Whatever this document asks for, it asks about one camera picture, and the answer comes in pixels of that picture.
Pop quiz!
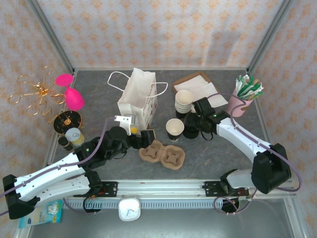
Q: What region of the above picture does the black paper coffee cup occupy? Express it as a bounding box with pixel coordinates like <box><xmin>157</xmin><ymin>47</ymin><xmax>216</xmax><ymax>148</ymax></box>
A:
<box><xmin>165</xmin><ymin>118</ymin><xmax>185</xmax><ymax>142</ymax></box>

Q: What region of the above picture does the brown pulp cup carrier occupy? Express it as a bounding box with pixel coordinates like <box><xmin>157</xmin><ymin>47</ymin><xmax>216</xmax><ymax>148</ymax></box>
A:
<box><xmin>138</xmin><ymin>140</ymin><xmax>186</xmax><ymax>171</ymax></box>

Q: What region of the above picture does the white paper bag with handles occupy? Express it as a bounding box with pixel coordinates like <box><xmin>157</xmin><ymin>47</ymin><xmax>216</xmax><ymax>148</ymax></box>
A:
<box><xmin>107</xmin><ymin>67</ymin><xmax>168</xmax><ymax>137</ymax></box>

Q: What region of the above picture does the stack of black cup lids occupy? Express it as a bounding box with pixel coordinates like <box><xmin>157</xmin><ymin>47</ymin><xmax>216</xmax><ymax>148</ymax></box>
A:
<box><xmin>182</xmin><ymin>123</ymin><xmax>200</xmax><ymax>139</ymax></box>

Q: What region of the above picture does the white paper napkin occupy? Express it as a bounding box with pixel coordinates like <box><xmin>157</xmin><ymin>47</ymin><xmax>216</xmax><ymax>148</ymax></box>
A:
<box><xmin>195</xmin><ymin>83</ymin><xmax>228</xmax><ymax>108</ymax></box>

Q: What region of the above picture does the pink holder cup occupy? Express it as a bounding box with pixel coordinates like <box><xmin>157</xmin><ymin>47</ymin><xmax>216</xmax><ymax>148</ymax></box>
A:
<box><xmin>227</xmin><ymin>89</ymin><xmax>254</xmax><ymax>118</ymax></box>

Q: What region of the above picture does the yellow can with silver top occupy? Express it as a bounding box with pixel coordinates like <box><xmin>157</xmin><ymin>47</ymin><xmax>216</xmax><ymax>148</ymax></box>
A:
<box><xmin>65</xmin><ymin>127</ymin><xmax>86</xmax><ymax>147</ymax></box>

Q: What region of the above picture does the cardboard box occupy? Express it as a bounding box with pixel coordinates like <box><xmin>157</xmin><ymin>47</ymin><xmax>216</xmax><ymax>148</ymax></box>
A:
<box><xmin>174</xmin><ymin>74</ymin><xmax>210</xmax><ymax>93</ymax></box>

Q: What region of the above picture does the black round gold-rimmed dish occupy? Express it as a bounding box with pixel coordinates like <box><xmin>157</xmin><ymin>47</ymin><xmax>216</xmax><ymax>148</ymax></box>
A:
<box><xmin>52</xmin><ymin>110</ymin><xmax>84</xmax><ymax>136</ymax></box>

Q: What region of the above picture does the brown cardboard tray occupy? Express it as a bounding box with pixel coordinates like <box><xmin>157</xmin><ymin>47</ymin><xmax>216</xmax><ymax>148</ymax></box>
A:
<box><xmin>172</xmin><ymin>71</ymin><xmax>213</xmax><ymax>94</ymax></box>

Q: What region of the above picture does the white wrapped stick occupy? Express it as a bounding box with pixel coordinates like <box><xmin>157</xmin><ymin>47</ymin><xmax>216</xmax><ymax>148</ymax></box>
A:
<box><xmin>235</xmin><ymin>75</ymin><xmax>250</xmax><ymax>96</ymax></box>

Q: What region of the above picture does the small dark bottle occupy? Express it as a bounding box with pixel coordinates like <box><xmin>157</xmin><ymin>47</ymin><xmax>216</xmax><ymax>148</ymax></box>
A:
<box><xmin>58</xmin><ymin>137</ymin><xmax>74</xmax><ymax>152</ymax></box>

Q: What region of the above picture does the wooden stirrer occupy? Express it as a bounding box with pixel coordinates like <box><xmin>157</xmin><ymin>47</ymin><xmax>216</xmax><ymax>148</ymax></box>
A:
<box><xmin>247</xmin><ymin>79</ymin><xmax>260</xmax><ymax>101</ymax></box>

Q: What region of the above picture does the pink plastic goblet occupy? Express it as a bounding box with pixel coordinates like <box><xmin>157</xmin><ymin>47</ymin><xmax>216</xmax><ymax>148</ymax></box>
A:
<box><xmin>54</xmin><ymin>73</ymin><xmax>85</xmax><ymax>112</ymax></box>

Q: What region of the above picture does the white square timer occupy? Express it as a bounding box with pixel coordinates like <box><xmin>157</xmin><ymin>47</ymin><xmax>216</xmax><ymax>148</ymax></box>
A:
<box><xmin>118</xmin><ymin>195</ymin><xmax>141</xmax><ymax>222</ymax></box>

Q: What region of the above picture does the blue wipes packet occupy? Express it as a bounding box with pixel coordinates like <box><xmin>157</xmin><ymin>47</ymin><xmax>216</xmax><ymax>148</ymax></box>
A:
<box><xmin>18</xmin><ymin>199</ymin><xmax>64</xmax><ymax>229</ymax></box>

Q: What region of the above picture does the aluminium mounting rail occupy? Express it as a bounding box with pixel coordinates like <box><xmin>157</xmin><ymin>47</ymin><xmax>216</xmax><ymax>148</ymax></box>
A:
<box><xmin>46</xmin><ymin>179</ymin><xmax>298</xmax><ymax>199</ymax></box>

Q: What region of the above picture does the grey slotted cable duct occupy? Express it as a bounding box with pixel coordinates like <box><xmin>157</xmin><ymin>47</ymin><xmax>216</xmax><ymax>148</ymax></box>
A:
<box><xmin>61</xmin><ymin>199</ymin><xmax>240</xmax><ymax>210</ymax></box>

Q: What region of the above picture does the aluminium frame crossbar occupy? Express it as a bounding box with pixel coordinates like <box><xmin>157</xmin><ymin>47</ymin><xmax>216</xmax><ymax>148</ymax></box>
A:
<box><xmin>73</xmin><ymin>66</ymin><xmax>250</xmax><ymax>72</ymax></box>

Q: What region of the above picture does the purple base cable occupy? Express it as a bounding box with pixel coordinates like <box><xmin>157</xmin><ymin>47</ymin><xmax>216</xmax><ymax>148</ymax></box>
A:
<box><xmin>62</xmin><ymin>197</ymin><xmax>87</xmax><ymax>216</ymax></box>
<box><xmin>214</xmin><ymin>197</ymin><xmax>238</xmax><ymax>216</ymax></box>

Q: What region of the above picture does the gold wire ornament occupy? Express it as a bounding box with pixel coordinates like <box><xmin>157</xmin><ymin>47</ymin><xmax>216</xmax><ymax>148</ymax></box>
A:
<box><xmin>7</xmin><ymin>66</ymin><xmax>68</xmax><ymax>124</ymax></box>

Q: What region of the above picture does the aluminium frame post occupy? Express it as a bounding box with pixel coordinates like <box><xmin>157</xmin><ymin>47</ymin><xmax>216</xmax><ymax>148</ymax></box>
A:
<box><xmin>27</xmin><ymin>0</ymin><xmax>76</xmax><ymax>75</ymax></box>
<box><xmin>246</xmin><ymin>0</ymin><xmax>297</xmax><ymax>75</ymax></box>

